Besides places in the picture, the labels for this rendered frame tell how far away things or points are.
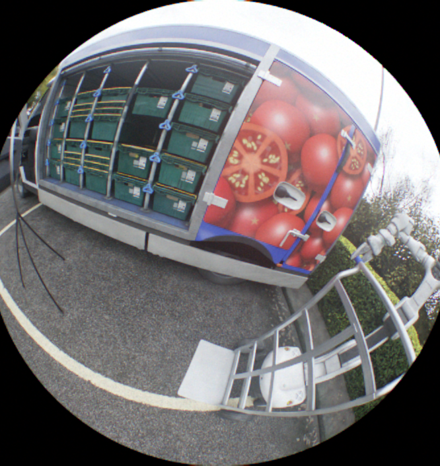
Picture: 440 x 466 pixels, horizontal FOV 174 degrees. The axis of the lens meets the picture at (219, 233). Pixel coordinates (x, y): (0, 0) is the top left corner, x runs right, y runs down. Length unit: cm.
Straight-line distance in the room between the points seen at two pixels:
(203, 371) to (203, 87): 221
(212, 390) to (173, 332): 61
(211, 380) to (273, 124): 194
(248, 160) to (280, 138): 29
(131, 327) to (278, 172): 167
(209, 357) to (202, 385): 28
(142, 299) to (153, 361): 59
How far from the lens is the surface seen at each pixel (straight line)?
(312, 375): 70
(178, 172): 123
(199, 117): 124
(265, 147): 106
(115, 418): 140
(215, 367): 138
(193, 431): 141
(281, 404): 129
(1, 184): 333
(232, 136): 103
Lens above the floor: 129
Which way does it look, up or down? 28 degrees down
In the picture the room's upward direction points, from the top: 25 degrees clockwise
